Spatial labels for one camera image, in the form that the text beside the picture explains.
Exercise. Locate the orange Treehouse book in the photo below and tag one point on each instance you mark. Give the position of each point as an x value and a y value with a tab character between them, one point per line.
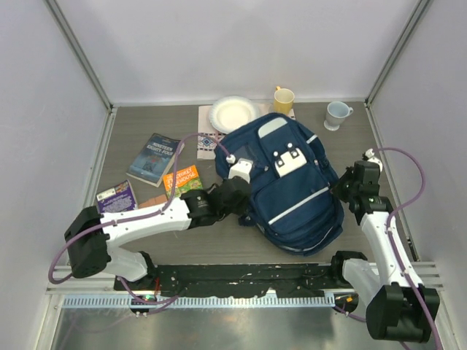
186	179

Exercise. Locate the blue student backpack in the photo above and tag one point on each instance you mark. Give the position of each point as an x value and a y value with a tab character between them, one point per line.
291	180

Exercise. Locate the white paper plate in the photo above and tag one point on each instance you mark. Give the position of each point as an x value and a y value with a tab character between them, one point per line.
230	113

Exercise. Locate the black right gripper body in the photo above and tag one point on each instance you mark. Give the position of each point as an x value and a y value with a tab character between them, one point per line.
344	187

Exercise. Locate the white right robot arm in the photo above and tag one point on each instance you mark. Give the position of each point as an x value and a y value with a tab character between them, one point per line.
398	305

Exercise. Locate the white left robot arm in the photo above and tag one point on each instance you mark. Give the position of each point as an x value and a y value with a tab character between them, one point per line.
95	241

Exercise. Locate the light blue mug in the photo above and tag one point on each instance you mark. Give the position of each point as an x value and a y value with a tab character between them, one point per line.
337	112

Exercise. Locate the brown leather wallet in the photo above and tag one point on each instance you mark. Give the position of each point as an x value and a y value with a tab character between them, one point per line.
153	201

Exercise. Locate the yellow mug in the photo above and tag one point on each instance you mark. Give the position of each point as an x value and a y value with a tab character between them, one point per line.
283	100

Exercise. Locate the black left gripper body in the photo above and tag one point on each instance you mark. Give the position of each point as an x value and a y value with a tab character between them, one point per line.
240	210

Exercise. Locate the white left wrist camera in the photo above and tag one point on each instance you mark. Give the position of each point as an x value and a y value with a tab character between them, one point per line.
241	169

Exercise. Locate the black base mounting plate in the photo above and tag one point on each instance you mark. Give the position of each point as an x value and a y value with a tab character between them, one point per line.
242	281

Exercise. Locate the slotted cable duct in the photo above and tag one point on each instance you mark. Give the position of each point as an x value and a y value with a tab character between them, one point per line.
267	301

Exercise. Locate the purple paperback book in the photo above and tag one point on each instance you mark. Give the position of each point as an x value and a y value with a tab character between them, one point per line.
119	198

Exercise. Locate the Nineteen Eighty-Four book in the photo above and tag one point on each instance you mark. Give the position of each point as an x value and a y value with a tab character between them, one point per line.
154	160

